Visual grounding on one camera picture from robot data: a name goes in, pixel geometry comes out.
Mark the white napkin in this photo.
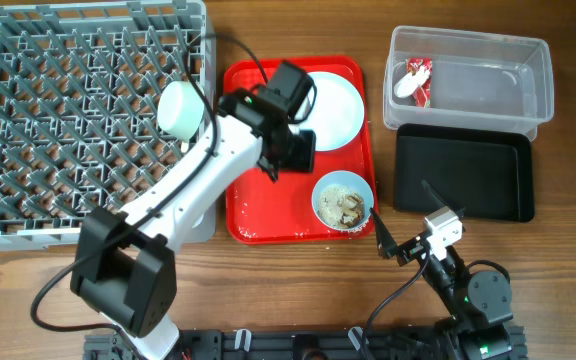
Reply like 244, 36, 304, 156
394, 66, 431, 98

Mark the red plastic tray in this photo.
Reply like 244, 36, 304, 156
223, 55, 376, 245

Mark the light blue plate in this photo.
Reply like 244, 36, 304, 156
291, 71, 365, 152

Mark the grey dishwasher rack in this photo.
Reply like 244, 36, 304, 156
0, 0, 216, 251

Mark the green bowl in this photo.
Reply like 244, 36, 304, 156
157, 81, 205, 142

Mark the black tray bin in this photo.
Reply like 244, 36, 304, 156
394, 124, 536, 223

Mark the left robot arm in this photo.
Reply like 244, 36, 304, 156
70, 87, 318, 359

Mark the blue bowl with food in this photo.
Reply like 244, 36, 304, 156
311, 170, 377, 233

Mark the clear plastic bin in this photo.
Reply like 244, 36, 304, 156
383, 25, 554, 141

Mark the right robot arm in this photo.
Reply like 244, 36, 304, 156
359, 180, 513, 359

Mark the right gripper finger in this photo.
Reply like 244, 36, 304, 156
370, 208, 398, 259
421, 179, 464, 218

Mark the red snack wrapper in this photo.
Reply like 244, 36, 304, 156
406, 58, 433, 108

